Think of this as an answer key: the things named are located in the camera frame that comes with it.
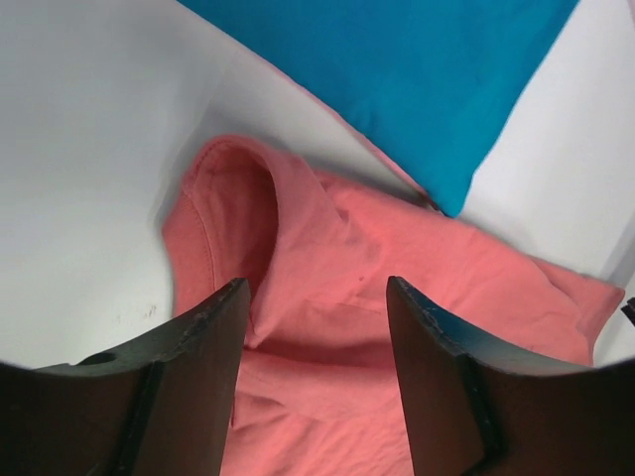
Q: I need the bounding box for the folded light pink t shirt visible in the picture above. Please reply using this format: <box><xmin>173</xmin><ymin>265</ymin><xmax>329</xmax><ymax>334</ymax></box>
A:
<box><xmin>273</xmin><ymin>66</ymin><xmax>442</xmax><ymax>213</ymax></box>

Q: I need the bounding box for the folded blue t shirt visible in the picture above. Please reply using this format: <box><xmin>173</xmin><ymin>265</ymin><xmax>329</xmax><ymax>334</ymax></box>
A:
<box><xmin>189</xmin><ymin>0</ymin><xmax>575</xmax><ymax>217</ymax></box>

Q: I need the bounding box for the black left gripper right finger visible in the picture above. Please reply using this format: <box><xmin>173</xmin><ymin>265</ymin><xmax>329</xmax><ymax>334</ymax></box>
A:
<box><xmin>386</xmin><ymin>277</ymin><xmax>634</xmax><ymax>475</ymax></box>

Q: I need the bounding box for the salmon pink t shirt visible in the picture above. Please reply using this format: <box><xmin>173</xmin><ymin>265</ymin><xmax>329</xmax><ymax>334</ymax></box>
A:
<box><xmin>163</xmin><ymin>136</ymin><xmax>624</xmax><ymax>475</ymax></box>

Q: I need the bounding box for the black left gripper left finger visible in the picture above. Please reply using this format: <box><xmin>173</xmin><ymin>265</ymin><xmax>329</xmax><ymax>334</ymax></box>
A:
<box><xmin>1</xmin><ymin>279</ymin><xmax>250</xmax><ymax>475</ymax></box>

